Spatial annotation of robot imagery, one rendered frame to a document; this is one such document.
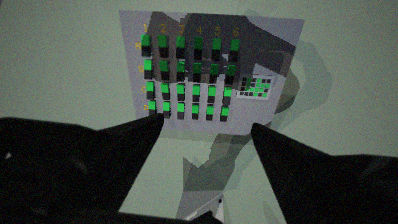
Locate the grey switch panel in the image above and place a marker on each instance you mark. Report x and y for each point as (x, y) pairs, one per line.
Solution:
(213, 73)

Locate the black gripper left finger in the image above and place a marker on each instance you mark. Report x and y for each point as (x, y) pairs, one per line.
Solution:
(108, 160)

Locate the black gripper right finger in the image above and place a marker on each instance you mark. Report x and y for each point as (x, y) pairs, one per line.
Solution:
(311, 186)

